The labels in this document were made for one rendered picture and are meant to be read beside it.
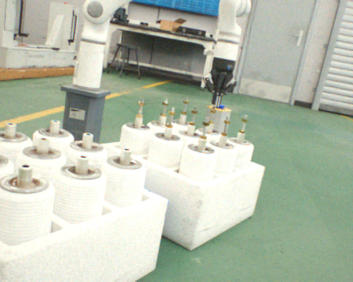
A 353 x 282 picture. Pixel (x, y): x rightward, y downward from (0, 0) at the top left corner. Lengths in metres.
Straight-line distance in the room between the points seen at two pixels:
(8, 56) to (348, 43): 4.85
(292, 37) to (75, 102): 5.20
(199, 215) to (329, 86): 5.53
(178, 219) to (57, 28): 3.98
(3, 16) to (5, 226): 3.12
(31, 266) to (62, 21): 4.31
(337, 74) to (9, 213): 6.03
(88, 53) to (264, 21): 5.08
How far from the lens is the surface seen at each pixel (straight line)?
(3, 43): 3.68
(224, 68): 1.21
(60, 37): 4.80
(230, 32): 1.22
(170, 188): 1.00
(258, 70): 6.26
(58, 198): 0.70
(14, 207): 0.61
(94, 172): 0.71
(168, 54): 6.38
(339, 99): 6.42
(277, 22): 6.31
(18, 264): 0.60
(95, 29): 1.45
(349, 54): 6.41
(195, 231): 0.99
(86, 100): 1.40
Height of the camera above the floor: 0.50
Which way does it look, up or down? 13 degrees down
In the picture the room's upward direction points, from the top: 11 degrees clockwise
